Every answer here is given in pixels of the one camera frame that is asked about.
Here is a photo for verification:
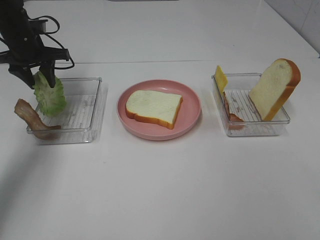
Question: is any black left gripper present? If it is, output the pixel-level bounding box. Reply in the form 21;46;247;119
0;0;70;89

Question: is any green lettuce leaf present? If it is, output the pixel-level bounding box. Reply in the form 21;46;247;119
33;71;67;117

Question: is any bacon strip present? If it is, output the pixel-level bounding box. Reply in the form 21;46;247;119
14;98;61;140
222;92;244;130

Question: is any bread slice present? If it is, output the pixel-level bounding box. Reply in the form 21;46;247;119
125;90;183;130
249;58;301;121

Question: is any yellow cheese slice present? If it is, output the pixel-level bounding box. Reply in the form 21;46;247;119
214;65;228;94

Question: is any left clear plastic tray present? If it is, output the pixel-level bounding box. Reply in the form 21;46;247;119
26;77;108;145

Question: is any clear plastic tray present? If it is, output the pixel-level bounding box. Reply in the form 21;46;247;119
211;72;290;137
26;77;108;145

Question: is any pink round plate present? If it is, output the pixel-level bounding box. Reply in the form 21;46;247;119
117;79;201;141

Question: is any right clear plastic tray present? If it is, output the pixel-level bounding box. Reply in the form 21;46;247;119
211;72;290;137

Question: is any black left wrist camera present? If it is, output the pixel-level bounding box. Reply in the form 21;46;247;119
28;19;48;34

